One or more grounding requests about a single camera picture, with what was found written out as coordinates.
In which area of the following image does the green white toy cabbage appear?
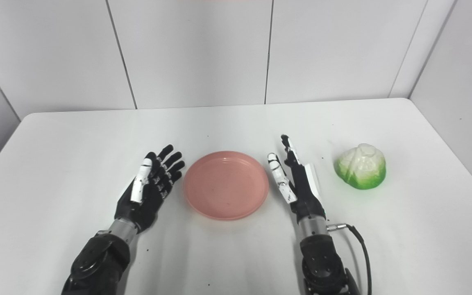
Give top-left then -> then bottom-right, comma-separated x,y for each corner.
334,143 -> 387,190

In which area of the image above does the pink round plate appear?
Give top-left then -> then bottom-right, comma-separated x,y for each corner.
183,151 -> 270,221

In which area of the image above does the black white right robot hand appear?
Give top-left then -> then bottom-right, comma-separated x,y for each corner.
267,134 -> 327,225

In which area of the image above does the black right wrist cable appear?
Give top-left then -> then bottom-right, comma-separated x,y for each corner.
327,223 -> 373,295

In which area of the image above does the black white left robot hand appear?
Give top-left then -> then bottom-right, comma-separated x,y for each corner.
114,144 -> 186,234

